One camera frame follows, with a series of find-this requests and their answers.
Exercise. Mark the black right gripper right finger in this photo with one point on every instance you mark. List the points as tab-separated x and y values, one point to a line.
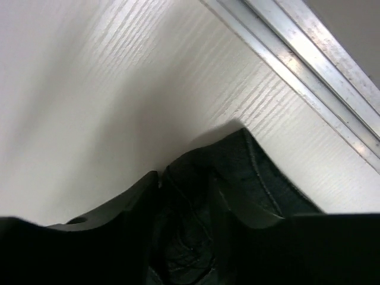
250	242

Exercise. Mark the black trousers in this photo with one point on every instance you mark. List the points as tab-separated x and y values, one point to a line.
182	249

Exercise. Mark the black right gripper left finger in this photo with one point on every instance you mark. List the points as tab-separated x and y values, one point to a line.
110	244

